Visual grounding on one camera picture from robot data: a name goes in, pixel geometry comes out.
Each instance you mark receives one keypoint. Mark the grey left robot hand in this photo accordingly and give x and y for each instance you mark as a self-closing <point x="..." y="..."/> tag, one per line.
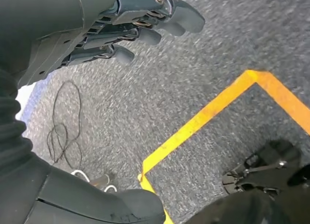
<point x="48" y="17"/>

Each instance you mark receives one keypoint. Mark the yellow floor tape outline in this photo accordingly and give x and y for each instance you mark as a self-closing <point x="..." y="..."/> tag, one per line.
<point x="194" y="126"/>

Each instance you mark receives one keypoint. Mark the black robot lower body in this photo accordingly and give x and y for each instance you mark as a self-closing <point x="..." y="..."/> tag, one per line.
<point x="266" y="171"/>

